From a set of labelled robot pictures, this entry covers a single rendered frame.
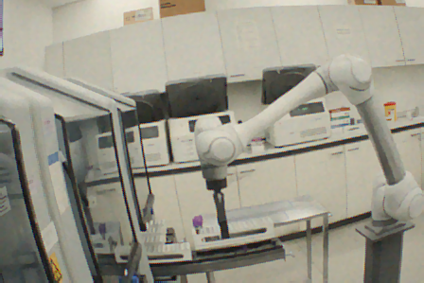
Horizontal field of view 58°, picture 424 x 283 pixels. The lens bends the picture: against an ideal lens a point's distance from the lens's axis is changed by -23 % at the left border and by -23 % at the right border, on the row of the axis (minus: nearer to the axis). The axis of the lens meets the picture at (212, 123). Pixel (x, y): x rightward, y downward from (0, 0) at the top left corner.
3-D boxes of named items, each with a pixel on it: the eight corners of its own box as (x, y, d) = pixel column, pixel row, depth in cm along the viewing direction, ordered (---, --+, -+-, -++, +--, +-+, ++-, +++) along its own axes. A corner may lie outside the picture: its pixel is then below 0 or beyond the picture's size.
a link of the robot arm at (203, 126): (196, 162, 173) (201, 167, 160) (189, 118, 173) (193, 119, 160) (225, 157, 175) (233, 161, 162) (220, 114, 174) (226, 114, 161)
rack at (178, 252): (118, 267, 164) (114, 254, 163) (121, 260, 174) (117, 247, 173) (192, 262, 165) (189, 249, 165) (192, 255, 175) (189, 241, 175)
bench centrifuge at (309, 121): (275, 149, 403) (264, 66, 399) (264, 143, 465) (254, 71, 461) (333, 137, 405) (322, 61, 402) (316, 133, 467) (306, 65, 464)
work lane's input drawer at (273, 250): (114, 283, 162) (108, 264, 162) (118, 272, 176) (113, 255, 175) (296, 259, 166) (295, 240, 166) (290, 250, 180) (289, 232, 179)
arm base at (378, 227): (390, 215, 199) (390, 205, 199) (406, 224, 177) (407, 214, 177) (361, 225, 198) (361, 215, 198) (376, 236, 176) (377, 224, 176)
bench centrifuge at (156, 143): (108, 172, 395) (97, 98, 392) (118, 164, 457) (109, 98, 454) (169, 166, 397) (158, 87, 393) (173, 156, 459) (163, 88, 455)
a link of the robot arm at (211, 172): (225, 158, 174) (227, 174, 174) (200, 162, 173) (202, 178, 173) (227, 161, 165) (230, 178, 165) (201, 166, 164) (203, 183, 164)
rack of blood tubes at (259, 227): (195, 249, 165) (192, 235, 165) (194, 242, 175) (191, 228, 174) (274, 237, 167) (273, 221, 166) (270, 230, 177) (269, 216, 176)
